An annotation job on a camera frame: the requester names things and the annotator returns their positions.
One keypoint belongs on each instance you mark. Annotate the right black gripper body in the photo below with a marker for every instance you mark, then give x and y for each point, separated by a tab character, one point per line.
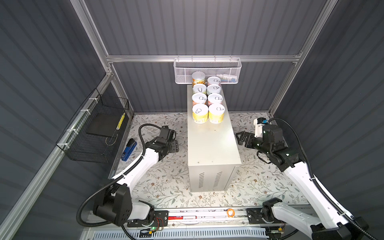
252	142

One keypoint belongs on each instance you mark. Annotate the tubes in white basket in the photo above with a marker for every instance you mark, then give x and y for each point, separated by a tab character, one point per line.
225	78

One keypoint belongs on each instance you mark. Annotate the blue stapler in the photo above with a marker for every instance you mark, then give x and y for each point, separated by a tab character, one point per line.
131	145

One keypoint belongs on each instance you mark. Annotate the yellow strip in basket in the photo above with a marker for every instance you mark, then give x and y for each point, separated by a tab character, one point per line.
120	121

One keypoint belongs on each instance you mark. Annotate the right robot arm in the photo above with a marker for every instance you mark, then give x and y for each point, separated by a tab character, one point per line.
333	221

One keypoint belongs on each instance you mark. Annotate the white metal cabinet counter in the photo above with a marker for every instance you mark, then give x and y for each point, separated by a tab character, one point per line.
213	156

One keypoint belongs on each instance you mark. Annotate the green labelled can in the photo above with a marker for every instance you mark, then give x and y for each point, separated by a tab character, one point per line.
200	88

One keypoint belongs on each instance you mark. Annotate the black wire basket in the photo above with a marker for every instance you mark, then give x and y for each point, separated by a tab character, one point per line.
93	136

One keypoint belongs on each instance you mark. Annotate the can row front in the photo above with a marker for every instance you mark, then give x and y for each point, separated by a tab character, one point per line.
199	98

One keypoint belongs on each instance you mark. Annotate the yellow orange labelled can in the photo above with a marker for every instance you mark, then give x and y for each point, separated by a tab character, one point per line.
198	78

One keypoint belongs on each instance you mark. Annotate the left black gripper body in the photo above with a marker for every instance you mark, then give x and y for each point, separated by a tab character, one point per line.
172	147

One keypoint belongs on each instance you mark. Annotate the white wire mesh basket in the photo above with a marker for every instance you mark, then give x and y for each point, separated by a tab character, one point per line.
211	66

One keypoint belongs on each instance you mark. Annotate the pink labelled can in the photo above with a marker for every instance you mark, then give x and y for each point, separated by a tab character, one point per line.
213	81

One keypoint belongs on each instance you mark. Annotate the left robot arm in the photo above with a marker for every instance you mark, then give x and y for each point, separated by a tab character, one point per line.
113	202

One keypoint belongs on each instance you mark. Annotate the red white marker pen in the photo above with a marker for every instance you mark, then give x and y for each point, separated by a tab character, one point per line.
173	218

